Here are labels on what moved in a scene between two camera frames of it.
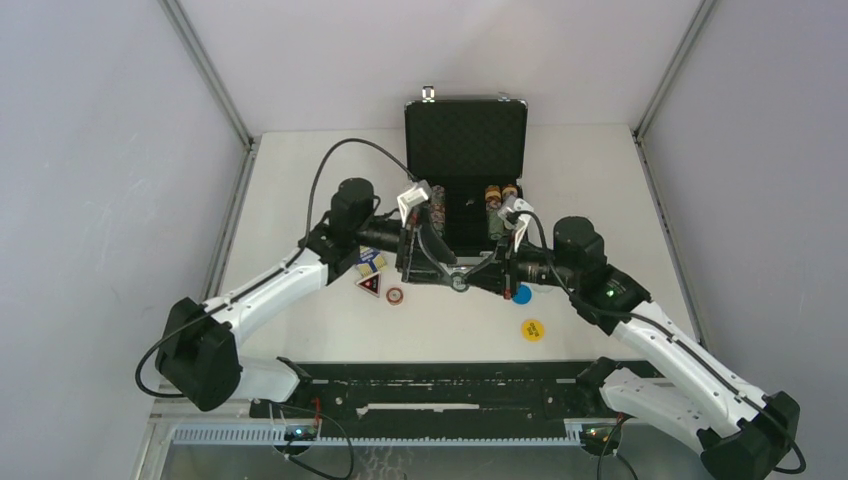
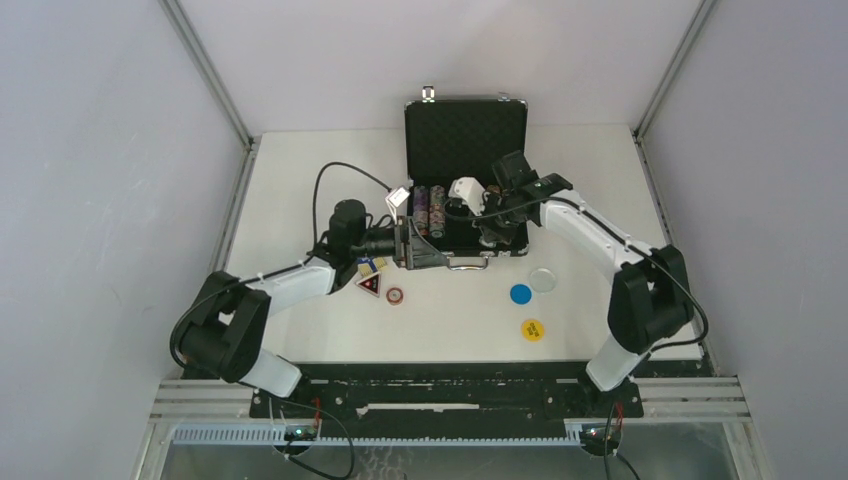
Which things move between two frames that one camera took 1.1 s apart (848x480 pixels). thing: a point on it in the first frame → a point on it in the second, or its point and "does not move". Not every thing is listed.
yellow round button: [533, 330] does not move
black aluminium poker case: [467, 147] does not move
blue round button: [523, 296] does not move
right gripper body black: [515, 266] → [502, 226]
